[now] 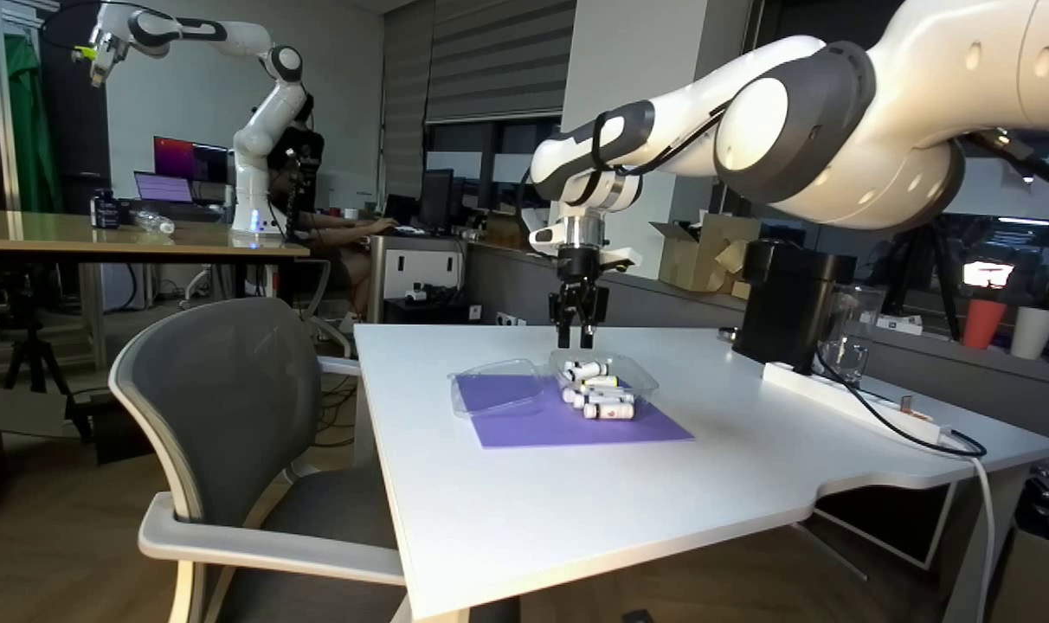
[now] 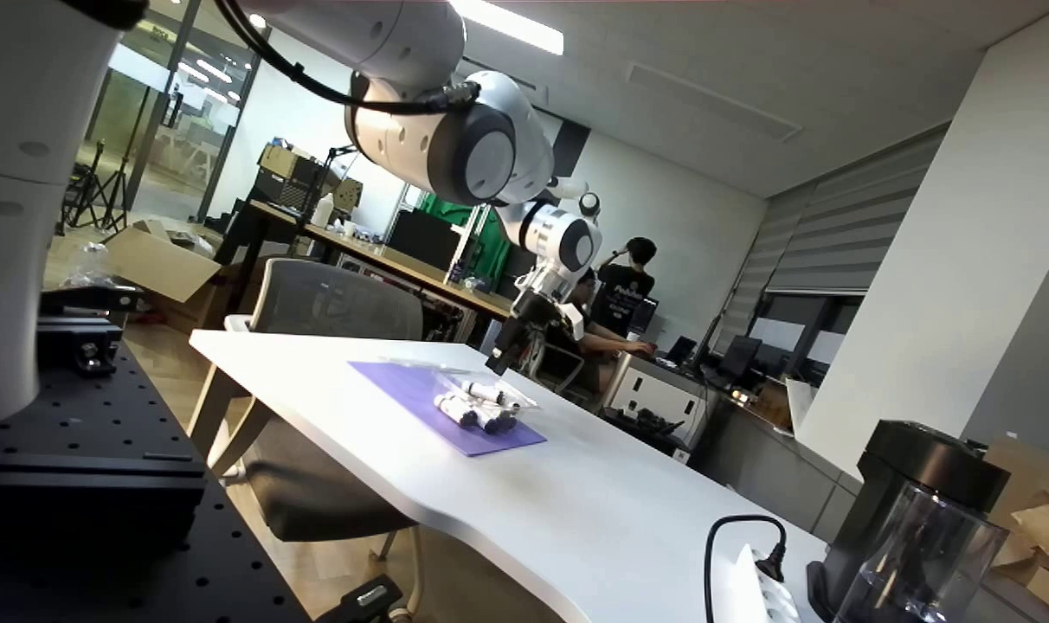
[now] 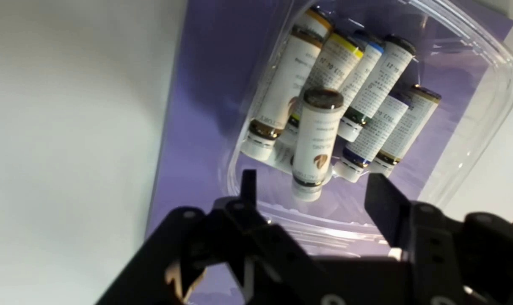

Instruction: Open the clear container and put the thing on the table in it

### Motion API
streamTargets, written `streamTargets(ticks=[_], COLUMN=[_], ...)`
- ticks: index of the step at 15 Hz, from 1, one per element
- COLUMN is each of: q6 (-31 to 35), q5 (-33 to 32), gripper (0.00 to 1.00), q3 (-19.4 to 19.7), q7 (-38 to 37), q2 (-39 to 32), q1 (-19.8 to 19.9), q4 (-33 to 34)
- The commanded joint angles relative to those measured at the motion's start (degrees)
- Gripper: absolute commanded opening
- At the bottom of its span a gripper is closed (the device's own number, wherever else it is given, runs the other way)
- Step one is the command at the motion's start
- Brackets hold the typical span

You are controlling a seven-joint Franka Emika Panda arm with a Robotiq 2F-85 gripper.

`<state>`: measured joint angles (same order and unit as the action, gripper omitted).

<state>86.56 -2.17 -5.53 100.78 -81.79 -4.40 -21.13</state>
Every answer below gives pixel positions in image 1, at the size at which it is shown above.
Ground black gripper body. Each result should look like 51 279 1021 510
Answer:
554 242 617 303

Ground clear plastic lid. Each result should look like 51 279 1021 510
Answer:
442 353 550 423

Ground open laptop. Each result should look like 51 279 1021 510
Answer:
133 169 228 225

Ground purple mat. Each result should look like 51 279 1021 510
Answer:
449 369 700 454

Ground cardboard box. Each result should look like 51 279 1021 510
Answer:
650 212 765 298

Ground white computer case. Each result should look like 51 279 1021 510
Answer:
369 227 470 310

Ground grey window blinds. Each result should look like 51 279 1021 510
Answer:
376 0 579 128

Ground white power strip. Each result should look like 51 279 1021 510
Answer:
763 356 991 460

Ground person in dark shirt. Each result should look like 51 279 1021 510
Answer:
263 120 401 266

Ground grey mesh office chair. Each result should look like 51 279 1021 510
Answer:
105 293 413 623

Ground red cup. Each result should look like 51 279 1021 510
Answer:
960 293 1012 353

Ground monitor with pink screen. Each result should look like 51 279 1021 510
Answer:
150 130 234 183

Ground white cup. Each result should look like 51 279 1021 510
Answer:
1008 302 1049 364

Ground wooden desk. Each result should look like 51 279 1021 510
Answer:
0 208 314 348

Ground black bag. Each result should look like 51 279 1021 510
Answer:
985 462 1049 623

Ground black tripod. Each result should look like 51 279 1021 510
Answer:
0 293 98 444

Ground green cloth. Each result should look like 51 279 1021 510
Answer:
0 31 62 214

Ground black power cable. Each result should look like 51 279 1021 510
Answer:
815 347 991 460

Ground white power cord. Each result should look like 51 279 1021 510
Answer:
962 446 1000 623

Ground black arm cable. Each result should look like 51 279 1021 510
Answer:
954 120 1049 200

